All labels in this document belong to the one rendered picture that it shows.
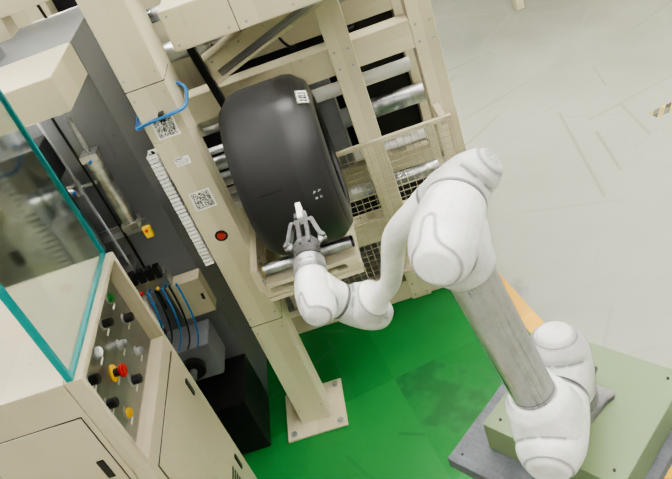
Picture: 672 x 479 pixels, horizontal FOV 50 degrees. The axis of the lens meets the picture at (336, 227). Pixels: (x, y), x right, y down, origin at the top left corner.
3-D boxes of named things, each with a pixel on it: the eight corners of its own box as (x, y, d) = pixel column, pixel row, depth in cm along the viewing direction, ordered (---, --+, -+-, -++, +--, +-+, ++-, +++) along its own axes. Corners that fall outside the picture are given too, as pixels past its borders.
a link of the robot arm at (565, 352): (599, 366, 189) (590, 307, 177) (595, 423, 176) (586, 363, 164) (536, 364, 196) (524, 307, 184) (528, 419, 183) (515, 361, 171)
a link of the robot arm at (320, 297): (284, 282, 193) (324, 296, 199) (290, 326, 181) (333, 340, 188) (305, 256, 188) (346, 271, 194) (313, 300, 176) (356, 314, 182)
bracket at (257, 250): (260, 293, 253) (249, 273, 248) (257, 230, 286) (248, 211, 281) (268, 290, 253) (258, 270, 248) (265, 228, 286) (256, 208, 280)
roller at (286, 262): (259, 273, 252) (257, 262, 255) (264, 279, 256) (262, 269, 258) (353, 241, 249) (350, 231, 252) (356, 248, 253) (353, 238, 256)
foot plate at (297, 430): (289, 443, 306) (287, 440, 305) (285, 396, 328) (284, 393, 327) (348, 425, 304) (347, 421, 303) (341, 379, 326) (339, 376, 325)
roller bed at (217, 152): (223, 216, 293) (193, 156, 277) (224, 197, 305) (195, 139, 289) (268, 201, 292) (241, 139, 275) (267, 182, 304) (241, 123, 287)
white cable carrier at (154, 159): (205, 266, 259) (145, 157, 233) (206, 258, 263) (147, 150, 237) (217, 262, 259) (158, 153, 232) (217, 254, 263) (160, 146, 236)
